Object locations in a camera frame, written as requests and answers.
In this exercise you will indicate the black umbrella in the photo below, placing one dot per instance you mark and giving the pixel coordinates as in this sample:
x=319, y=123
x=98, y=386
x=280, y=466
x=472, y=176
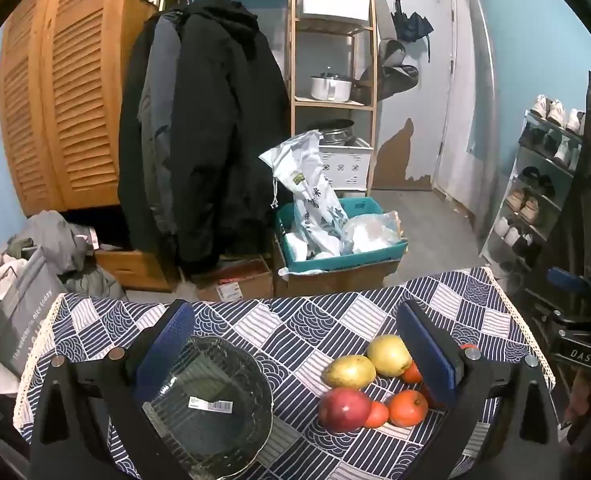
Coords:
x=415, y=25

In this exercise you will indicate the wooden drawer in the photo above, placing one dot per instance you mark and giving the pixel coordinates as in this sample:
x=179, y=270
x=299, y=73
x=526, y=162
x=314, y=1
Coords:
x=135, y=267

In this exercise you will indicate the large cardboard box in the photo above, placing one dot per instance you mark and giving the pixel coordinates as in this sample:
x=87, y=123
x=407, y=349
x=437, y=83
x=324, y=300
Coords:
x=335, y=280

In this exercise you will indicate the grey pipe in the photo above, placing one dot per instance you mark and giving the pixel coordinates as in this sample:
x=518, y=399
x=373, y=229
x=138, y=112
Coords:
x=480, y=60

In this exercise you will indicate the blue white patterned tablecloth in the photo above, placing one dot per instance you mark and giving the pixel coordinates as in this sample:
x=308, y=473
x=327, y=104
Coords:
x=315, y=320

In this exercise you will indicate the person's right hand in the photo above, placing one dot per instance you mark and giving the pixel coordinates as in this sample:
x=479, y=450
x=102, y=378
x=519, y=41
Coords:
x=583, y=400

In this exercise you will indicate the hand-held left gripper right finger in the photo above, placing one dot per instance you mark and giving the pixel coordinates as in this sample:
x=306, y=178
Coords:
x=425, y=350

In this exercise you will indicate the clear plastic bag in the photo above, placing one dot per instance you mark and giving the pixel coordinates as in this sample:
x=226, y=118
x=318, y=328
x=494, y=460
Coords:
x=373, y=232

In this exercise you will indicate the grey clothes pile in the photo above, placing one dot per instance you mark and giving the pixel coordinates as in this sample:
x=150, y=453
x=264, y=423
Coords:
x=60, y=240

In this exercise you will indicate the grey jacket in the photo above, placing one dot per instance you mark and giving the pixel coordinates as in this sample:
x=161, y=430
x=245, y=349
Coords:
x=160, y=110

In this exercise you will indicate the shoe rack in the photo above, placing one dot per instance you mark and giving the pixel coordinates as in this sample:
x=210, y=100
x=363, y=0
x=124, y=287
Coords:
x=550, y=160

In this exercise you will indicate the small orange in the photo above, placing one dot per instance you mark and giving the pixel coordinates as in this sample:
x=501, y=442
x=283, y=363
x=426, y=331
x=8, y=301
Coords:
x=378, y=415

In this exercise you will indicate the round metal tin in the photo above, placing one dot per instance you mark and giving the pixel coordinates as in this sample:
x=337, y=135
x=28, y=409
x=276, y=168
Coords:
x=338, y=132

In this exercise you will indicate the white cooking pot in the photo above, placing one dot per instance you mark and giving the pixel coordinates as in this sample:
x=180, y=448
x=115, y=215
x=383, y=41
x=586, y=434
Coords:
x=330, y=89

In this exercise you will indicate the wooden shelf rack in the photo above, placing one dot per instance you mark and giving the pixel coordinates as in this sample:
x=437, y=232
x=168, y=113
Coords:
x=370, y=60

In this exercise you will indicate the white patterned bag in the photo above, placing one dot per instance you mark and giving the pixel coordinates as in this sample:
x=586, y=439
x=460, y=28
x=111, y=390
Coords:
x=310, y=195

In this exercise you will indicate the black coat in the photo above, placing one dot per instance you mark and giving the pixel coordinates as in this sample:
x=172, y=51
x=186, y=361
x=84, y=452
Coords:
x=225, y=135

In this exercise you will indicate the group of assorted shoes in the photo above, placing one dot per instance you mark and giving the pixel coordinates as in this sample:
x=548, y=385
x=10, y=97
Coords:
x=525, y=207

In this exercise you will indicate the white plastic basket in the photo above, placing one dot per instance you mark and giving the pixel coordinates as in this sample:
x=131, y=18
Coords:
x=348, y=165

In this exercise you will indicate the grey hanging bags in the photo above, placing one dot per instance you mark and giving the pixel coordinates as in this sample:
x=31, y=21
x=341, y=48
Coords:
x=395, y=72

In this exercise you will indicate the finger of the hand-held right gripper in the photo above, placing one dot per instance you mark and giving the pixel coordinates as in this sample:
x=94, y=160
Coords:
x=565, y=276
x=545, y=305

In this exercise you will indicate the wooden louvered wardrobe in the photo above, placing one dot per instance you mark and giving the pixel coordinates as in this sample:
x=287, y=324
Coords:
x=75, y=85

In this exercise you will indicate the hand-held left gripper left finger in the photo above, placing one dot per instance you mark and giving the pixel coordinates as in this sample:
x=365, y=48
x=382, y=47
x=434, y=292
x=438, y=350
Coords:
x=168, y=350

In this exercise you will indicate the teal plastic crate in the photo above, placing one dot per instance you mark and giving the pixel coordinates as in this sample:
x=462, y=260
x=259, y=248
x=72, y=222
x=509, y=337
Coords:
x=375, y=255

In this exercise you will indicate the small cardboard box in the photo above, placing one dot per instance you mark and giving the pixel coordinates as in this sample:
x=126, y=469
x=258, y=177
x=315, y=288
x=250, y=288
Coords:
x=235, y=285

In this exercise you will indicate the grey tote bag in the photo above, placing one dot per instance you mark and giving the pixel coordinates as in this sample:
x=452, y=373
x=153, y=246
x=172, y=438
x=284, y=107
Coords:
x=23, y=320

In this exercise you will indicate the red apple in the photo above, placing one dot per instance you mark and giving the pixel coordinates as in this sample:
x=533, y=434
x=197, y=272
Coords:
x=344, y=409

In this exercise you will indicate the white door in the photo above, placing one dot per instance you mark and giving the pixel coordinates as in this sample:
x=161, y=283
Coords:
x=445, y=85

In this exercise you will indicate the white storage box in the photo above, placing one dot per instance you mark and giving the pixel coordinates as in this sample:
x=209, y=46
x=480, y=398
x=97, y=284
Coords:
x=333, y=2

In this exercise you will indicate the ribbed glass bowl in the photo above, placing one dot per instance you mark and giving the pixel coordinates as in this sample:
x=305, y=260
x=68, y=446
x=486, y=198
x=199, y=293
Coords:
x=215, y=410

